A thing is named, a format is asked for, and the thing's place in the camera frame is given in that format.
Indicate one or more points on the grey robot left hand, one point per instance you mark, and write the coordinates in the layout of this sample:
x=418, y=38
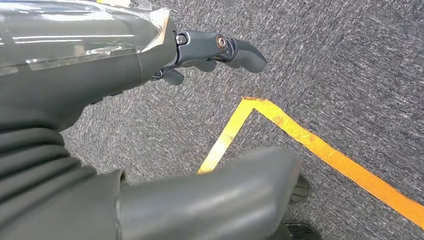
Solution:
x=82, y=66

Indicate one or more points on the yellow floor tape square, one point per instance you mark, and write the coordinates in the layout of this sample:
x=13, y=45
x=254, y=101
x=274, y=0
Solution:
x=331, y=155

